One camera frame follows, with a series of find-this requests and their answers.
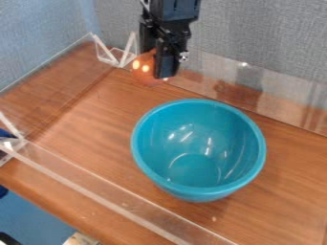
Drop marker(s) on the blue plastic bowl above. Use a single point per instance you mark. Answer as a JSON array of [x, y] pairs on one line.
[[199, 148]]

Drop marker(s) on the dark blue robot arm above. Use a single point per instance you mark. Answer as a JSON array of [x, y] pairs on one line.
[[164, 8]]

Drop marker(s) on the clear acrylic front barrier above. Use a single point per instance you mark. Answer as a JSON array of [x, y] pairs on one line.
[[36, 172]]

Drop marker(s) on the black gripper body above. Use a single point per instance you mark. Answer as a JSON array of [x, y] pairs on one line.
[[172, 29]]

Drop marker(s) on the clear acrylic corner bracket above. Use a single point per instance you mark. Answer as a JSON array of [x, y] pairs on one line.
[[113, 56]]

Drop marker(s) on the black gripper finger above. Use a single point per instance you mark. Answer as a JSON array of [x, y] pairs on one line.
[[147, 39], [165, 61]]

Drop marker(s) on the brown white toy mushroom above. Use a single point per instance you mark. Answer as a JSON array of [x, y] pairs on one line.
[[143, 69]]

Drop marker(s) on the clear acrylic back barrier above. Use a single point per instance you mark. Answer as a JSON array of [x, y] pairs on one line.
[[285, 98]]

